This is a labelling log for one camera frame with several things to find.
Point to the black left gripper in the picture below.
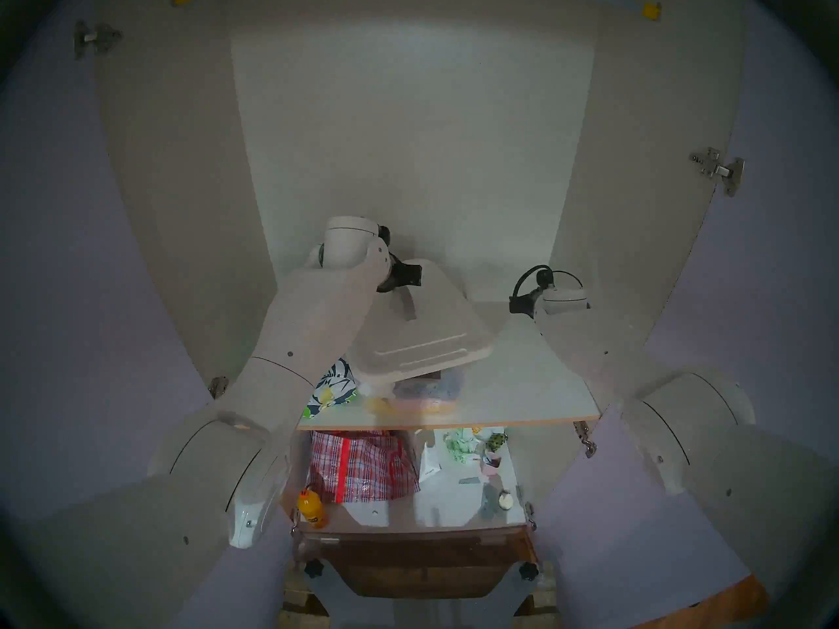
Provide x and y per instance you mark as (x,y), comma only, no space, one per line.
(390,274)

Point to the white plastic bin lid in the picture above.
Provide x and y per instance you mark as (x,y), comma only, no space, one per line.
(432,333)

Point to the navy green floral garment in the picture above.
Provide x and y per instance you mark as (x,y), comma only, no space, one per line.
(331,392)

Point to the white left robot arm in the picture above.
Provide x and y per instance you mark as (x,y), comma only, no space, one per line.
(314,326)

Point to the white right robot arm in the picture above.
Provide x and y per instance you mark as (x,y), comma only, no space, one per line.
(688,411)

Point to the clear plastic storage bin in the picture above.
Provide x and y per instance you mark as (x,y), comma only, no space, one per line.
(452,385)

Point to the blue grey folded garment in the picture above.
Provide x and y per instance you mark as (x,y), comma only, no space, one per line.
(432,388)

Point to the pink folded garment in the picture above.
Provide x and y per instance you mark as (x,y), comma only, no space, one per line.
(419,403)

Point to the white wardrobe carcass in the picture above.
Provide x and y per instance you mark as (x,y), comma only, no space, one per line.
(413,143)

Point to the yellow folded garment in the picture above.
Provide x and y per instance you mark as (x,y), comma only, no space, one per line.
(387,408)

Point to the white wardrobe shelf board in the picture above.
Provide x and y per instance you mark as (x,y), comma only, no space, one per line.
(524,385)

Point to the green patterned plastic bag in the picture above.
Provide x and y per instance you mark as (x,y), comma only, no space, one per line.
(459,444)

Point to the small green cactus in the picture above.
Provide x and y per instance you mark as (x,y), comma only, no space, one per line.
(497,442)

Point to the white paper carton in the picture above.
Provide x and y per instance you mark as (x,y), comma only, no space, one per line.
(427,464)

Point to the red plaid bag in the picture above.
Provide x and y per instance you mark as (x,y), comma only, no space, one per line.
(367,467)

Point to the pink cup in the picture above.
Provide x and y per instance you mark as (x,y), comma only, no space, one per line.
(491,464)

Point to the steel cabinet door hinge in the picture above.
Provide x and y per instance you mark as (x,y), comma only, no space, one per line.
(95,38)
(718,170)
(583,438)
(218,386)

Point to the orange bottle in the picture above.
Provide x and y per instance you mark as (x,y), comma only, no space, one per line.
(312,508)

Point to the small steel latch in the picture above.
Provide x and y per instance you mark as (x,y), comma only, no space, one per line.
(530,516)
(295,524)

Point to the brown wooden panel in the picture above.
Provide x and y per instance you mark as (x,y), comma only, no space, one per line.
(419,562)

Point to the black star knob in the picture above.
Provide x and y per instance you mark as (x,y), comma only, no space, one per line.
(314,569)
(528,572)

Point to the lilac wardrobe door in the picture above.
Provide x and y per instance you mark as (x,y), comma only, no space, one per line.
(754,293)
(78,306)

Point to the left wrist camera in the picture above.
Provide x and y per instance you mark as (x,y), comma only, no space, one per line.
(384,234)

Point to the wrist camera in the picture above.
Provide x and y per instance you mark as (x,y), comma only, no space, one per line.
(384,234)
(545,278)

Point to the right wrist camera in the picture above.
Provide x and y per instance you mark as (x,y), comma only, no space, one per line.
(545,278)

